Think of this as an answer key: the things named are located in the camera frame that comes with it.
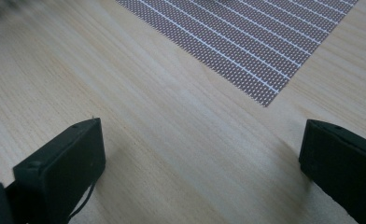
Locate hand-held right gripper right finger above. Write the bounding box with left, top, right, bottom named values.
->
left=298, top=119, right=366, bottom=224

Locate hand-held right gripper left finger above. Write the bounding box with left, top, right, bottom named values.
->
left=4, top=117, right=106, bottom=224

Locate brown woven striped placemat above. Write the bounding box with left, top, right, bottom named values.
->
left=115, top=0, right=359, bottom=108

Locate thin black cable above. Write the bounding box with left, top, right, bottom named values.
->
left=68, top=181, right=96, bottom=220

